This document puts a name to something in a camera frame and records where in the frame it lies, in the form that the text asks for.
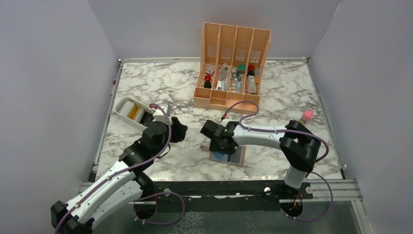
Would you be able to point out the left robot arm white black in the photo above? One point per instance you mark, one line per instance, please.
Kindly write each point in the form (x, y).
(124, 182)

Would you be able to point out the red black stamp left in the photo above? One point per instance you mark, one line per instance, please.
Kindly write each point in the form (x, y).
(207, 83)

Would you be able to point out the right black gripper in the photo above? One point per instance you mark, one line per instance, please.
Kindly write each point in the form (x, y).
(214, 146)

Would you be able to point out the white plastic tray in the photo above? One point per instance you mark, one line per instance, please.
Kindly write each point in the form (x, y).
(132, 113)

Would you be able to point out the green cap bottle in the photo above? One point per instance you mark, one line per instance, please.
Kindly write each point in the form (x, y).
(241, 69)

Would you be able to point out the red black stamp right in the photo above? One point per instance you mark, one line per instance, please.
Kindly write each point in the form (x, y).
(251, 70)

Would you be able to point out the peach desk organizer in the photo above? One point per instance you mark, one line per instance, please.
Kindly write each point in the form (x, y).
(223, 48)

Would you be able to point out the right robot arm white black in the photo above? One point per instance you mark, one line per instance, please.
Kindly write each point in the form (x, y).
(298, 144)

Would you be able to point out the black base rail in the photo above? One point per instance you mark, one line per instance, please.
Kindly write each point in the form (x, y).
(220, 196)

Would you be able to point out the pink cap small bottle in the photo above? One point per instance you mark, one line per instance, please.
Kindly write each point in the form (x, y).
(306, 117)

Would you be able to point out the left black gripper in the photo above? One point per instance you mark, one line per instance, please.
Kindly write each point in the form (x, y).
(178, 129)

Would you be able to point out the red black stamp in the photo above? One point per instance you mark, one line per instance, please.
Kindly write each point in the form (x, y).
(207, 83)
(251, 70)

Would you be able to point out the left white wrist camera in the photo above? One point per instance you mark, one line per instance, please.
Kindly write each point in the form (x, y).
(163, 113)

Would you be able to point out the stack of cards in tray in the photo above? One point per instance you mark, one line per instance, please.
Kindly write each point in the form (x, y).
(135, 111)

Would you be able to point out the brown leather card holder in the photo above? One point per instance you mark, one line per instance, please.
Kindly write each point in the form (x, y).
(235, 159)

